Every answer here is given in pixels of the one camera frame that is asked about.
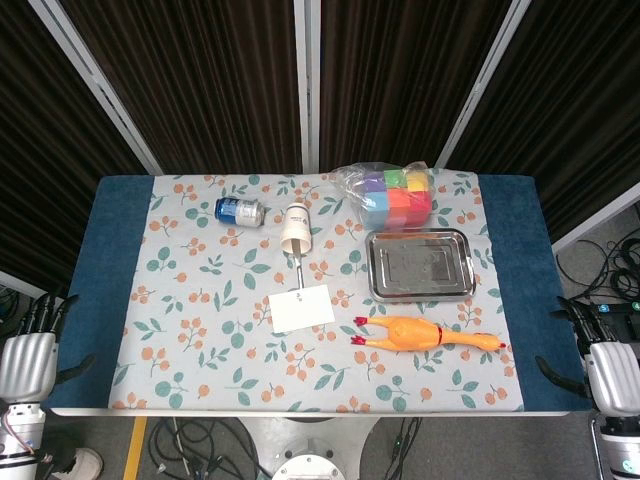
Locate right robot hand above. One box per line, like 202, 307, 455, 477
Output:
534, 298, 640, 417

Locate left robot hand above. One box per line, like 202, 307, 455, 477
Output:
0, 294, 96, 401

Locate orange rubber chicken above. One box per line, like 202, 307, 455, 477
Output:
351, 314, 508, 354

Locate stainless steel tray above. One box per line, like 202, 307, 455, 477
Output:
364, 228, 477, 304

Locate white shoe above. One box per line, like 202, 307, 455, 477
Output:
47, 447, 105, 480

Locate blue table cover cloth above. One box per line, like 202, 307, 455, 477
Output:
42, 173, 594, 414

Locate floral printed tablecloth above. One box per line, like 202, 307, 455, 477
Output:
108, 173, 525, 414

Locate dark corrugated partition panel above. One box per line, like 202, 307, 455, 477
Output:
0, 0, 151, 296
319, 0, 516, 171
59, 0, 304, 174
439, 0, 640, 241

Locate blue silver soda can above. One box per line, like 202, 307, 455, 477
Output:
214, 196, 266, 229

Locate colourful foam block cube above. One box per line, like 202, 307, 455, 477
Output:
360, 168, 434, 230

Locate white paper card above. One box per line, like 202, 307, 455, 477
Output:
267, 284, 336, 335

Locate white paper cup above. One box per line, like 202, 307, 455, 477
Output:
279, 202, 315, 257

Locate clear plastic bag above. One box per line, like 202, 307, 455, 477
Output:
329, 160, 437, 232

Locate coiled black floor cables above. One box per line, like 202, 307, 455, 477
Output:
557, 234, 640, 304

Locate black floor cable bundle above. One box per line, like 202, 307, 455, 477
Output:
147, 417, 271, 480

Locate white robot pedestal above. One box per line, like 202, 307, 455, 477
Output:
239, 416, 377, 480

